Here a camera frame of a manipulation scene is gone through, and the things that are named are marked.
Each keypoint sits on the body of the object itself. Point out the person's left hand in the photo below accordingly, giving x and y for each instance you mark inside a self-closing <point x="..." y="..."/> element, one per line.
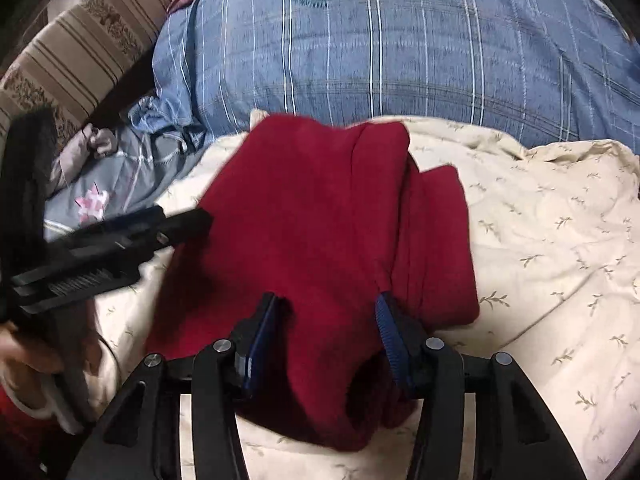
<point x="23" y="359"/>

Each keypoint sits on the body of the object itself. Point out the cream leaf-print pillow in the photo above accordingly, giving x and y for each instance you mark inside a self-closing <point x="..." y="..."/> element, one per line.
<point x="555" y="245"/>

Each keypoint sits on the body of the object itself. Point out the blue plaid pillow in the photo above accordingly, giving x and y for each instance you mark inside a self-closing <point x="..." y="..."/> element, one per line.
<point x="541" y="70"/>

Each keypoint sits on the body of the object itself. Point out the grey crumpled cloth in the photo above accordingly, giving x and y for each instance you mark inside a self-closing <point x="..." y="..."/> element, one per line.
<point x="88" y="144"/>

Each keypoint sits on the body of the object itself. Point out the dark red garment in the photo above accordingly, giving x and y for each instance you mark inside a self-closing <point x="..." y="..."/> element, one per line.
<point x="328" y="219"/>

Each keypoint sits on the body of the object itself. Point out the striped beige cushion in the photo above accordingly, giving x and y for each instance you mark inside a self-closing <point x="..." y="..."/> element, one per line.
<point x="77" y="60"/>

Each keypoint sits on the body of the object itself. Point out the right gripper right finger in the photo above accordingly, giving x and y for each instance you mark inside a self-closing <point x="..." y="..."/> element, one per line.
<point x="516" y="435"/>

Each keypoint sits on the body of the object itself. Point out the grey star-print bedsheet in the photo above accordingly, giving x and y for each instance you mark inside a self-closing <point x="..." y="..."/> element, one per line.
<point x="132" y="178"/>

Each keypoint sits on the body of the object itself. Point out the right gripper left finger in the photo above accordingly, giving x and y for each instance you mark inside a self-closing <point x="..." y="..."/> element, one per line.
<point x="165" y="404"/>

